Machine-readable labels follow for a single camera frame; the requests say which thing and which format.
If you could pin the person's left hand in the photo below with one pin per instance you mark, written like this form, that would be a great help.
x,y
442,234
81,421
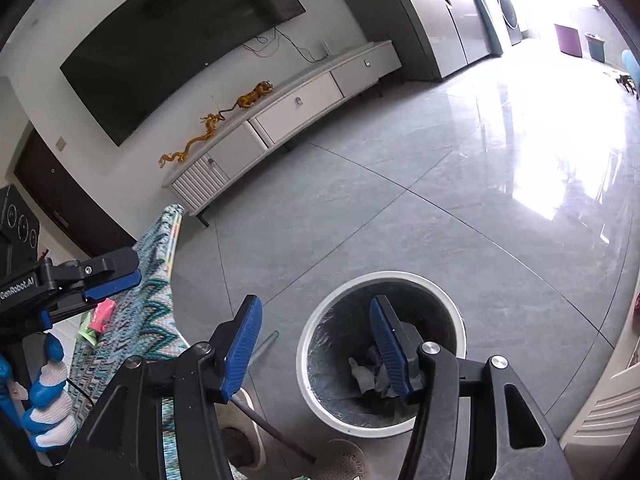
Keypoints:
x,y
47,400

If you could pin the small dark toy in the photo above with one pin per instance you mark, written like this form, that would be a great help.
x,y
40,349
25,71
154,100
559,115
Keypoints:
x,y
627,82

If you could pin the purple bin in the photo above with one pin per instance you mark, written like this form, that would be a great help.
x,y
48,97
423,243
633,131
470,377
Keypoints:
x,y
569,40

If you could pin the black wall television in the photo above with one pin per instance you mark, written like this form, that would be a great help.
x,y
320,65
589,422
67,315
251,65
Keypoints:
x,y
175,45

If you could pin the golden tiger figurine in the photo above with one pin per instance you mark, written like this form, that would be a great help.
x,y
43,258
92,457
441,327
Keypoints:
x,y
252,95

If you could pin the white router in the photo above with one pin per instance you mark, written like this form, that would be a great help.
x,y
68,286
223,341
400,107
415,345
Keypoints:
x,y
327,47

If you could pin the dark brown door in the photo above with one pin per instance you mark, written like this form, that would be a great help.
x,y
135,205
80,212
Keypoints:
x,y
65,200

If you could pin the white television cabinet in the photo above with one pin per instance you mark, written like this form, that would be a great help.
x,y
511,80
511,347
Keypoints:
x,y
295,105

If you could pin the pink snack wrapper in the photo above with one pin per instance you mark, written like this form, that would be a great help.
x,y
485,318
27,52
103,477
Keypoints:
x,y
102,312

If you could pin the wall light switch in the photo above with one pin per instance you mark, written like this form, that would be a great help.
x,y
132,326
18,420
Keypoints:
x,y
60,143

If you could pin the white washing machine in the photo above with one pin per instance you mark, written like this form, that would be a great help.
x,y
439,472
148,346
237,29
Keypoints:
x,y
510,10

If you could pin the black bin liner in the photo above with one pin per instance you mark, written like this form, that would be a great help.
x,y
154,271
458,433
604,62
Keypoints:
x,y
325,340

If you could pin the dark metal rod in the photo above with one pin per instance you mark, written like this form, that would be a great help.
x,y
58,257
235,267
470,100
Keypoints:
x,y
272,427

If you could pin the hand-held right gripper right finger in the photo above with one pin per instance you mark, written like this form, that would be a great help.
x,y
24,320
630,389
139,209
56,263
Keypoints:
x,y
392,350

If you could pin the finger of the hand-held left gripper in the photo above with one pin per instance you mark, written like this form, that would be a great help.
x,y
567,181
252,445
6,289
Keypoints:
x,y
112,282
75,311

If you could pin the purple plastic wrapper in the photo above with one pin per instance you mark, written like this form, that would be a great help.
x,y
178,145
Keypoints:
x,y
375,355

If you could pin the green snack wrapper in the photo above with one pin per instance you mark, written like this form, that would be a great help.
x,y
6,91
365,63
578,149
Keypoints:
x,y
87,332

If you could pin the grey refrigerator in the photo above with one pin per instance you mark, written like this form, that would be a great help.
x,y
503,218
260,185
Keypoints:
x,y
440,20

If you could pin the teal bin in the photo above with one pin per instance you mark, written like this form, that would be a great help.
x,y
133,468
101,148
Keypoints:
x,y
595,47

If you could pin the zigzag patterned blanket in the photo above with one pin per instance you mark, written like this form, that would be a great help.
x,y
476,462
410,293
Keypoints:
x,y
145,300

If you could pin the white round bin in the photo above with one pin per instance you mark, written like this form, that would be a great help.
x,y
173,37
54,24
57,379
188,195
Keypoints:
x,y
350,422

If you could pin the beige slipper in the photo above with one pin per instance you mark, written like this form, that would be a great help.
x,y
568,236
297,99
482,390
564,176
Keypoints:
x,y
345,462
242,442

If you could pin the golden dragon figurine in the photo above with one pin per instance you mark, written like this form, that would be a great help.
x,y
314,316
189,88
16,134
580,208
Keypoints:
x,y
195,142

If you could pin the white louvered cabinet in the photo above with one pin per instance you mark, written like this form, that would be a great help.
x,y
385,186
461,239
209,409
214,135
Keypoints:
x,y
610,410

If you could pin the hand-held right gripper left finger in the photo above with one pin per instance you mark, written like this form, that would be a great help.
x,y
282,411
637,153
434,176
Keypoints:
x,y
242,345

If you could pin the blue round object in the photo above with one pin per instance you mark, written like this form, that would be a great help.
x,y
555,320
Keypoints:
x,y
632,63

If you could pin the white plastic wrapper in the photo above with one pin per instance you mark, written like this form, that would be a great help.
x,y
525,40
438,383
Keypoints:
x,y
361,376

